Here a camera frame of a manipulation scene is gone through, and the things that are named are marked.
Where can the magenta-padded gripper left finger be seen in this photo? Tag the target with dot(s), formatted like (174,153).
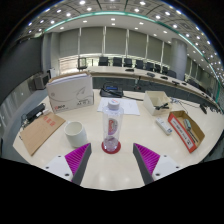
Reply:
(78,158)

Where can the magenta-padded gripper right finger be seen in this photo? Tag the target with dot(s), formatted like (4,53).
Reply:
(147,159)

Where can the clear plastic water bottle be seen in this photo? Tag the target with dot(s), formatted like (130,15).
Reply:
(112,126)

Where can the white ceramic mug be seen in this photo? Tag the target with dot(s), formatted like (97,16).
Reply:
(76,134)

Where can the flat round red coaster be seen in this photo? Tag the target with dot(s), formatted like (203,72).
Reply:
(104,149)

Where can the small white oblong box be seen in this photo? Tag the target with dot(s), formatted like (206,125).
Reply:
(164,126)

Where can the brown paper envelope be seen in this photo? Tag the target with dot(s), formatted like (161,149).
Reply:
(40,131)

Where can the open red cardboard box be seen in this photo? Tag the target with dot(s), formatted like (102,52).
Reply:
(186,133)

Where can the white printed paper sheet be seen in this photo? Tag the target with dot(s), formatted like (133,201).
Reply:
(130,106)

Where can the open white cardboard box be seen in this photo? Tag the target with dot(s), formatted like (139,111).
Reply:
(151,101)

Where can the black power strip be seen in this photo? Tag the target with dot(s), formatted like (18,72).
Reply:
(35,112)

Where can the white copy paper carton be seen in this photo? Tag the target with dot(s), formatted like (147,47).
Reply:
(70,95)

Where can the black desk phone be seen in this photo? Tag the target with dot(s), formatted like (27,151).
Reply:
(111,90)

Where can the grey box monitor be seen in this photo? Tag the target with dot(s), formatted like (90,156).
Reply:
(41,81)

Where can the long curved conference desk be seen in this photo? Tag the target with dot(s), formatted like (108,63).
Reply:
(113,70)

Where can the row of black office chairs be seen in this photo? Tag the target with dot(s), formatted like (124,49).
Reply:
(116,61)

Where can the recessed ceiling lights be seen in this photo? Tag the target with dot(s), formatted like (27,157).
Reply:
(81,2)

